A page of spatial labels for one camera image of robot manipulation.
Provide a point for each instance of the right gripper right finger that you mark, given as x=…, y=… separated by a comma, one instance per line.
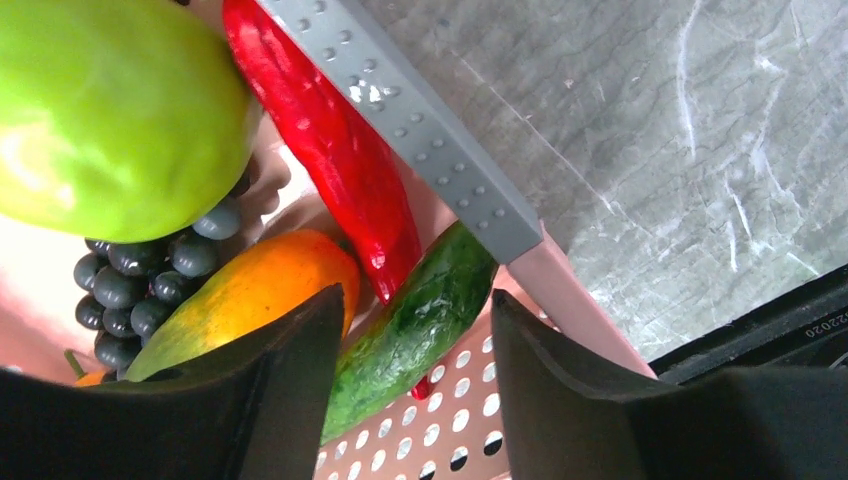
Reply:
x=569, y=413

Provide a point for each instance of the green red mango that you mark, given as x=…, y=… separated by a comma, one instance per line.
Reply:
x=258, y=286

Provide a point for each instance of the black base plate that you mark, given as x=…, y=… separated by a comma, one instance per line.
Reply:
x=806, y=326

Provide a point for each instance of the dark grape bunch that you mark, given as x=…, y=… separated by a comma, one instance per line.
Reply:
x=132, y=289

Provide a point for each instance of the pink plastic basket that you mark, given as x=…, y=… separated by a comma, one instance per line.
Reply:
x=456, y=433

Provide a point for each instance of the green cucumber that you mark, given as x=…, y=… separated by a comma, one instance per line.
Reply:
x=436, y=305

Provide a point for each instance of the red chili pepper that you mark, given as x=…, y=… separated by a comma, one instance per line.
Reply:
x=349, y=163

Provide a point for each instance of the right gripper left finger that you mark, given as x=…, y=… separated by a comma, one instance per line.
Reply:
x=251, y=409

